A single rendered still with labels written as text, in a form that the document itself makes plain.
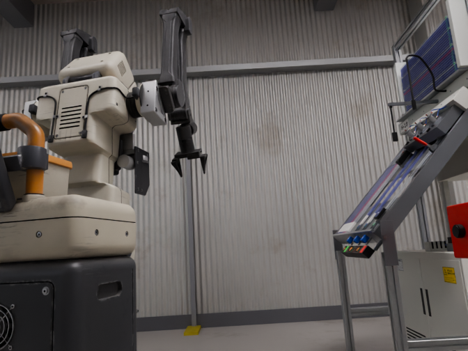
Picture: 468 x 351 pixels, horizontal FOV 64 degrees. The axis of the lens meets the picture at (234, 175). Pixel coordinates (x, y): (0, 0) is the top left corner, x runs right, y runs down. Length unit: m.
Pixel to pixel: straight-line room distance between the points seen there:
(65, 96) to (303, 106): 2.95
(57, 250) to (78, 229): 0.05
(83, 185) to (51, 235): 0.47
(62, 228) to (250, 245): 2.95
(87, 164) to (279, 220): 2.64
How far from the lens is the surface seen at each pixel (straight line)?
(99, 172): 1.22
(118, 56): 1.39
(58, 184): 0.99
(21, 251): 0.83
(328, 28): 4.39
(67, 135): 1.23
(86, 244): 0.78
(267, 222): 3.64
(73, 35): 1.75
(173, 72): 1.43
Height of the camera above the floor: 0.69
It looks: 11 degrees up
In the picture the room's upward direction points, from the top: 3 degrees counter-clockwise
